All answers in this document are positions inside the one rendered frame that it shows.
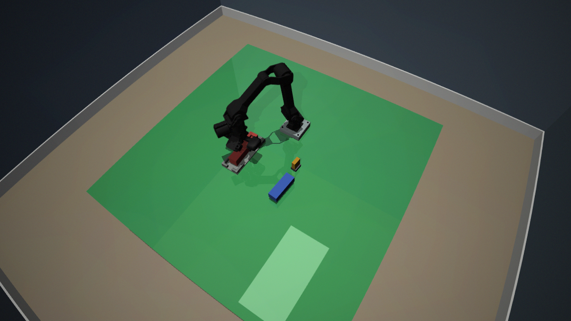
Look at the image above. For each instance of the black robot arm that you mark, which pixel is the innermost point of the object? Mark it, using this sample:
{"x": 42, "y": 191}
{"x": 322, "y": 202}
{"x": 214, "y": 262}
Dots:
{"x": 236, "y": 111}

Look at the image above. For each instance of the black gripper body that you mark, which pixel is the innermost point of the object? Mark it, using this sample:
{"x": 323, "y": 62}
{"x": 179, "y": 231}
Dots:
{"x": 253, "y": 142}

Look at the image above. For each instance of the brown rectangular block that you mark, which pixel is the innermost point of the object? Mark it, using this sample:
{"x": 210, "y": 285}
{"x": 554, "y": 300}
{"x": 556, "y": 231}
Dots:
{"x": 295, "y": 163}

